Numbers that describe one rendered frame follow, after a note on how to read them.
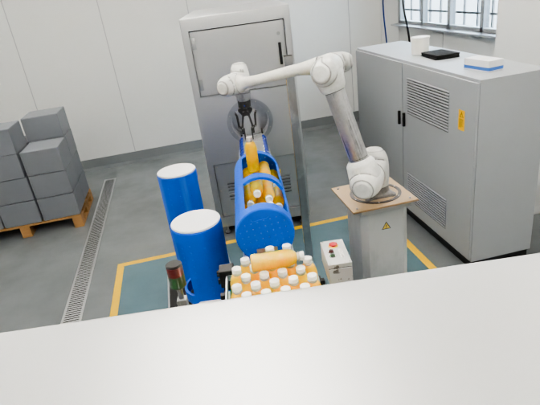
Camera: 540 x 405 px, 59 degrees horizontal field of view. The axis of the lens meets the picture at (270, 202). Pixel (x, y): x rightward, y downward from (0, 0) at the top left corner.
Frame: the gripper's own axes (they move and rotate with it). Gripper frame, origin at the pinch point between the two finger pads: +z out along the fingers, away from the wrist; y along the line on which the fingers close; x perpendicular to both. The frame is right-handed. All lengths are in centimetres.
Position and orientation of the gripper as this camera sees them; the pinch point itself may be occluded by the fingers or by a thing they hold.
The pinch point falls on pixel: (248, 133)
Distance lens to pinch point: 289.9
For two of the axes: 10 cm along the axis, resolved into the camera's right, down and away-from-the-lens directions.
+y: -9.9, 1.4, -0.2
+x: 0.7, 4.0, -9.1
